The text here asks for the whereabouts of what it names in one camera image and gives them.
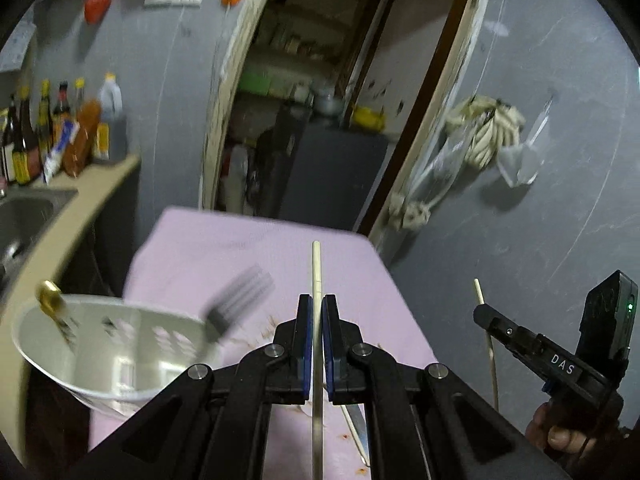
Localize wooden chopstick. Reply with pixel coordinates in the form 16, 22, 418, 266
473, 278, 500, 413
311, 240, 323, 480

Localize steel cooking pot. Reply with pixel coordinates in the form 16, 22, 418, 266
314, 93, 345, 117

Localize large vinegar jug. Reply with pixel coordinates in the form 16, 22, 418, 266
92, 73, 128, 164

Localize white tube packet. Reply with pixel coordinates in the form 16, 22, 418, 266
42, 119, 80, 185

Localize cream rubber gloves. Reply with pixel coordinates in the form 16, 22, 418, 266
446, 94, 526, 170

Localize brown spice pouch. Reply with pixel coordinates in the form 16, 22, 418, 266
62, 99, 101, 178

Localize white plastic utensil caddy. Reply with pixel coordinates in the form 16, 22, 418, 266
12, 295, 224, 420

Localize wooden door frame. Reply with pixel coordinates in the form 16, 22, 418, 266
200, 0, 488, 247

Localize green box on shelf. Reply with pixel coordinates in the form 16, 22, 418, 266
238, 72, 271, 96

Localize white paper box on wall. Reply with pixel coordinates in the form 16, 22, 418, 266
0, 21, 37, 73

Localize steel table knife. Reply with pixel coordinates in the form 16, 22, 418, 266
341, 404, 370, 467

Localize steel fork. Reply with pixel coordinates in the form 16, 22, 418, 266
203, 266, 273, 347

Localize clear plastic bag on hook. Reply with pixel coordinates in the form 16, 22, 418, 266
497, 96, 554, 188

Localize dark soy sauce bottle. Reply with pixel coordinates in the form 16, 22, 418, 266
12, 86, 41, 185

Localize gold spoon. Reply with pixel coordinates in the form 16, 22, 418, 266
36, 280, 79, 352

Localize dark grey cabinet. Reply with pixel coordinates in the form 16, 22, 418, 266
259, 104, 390, 231

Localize yellow bowl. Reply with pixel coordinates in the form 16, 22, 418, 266
349, 105, 386, 132

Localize person's right hand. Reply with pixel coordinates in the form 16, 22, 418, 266
525, 402, 597, 456

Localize steel sink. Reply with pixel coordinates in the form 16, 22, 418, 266
0, 188, 77, 289

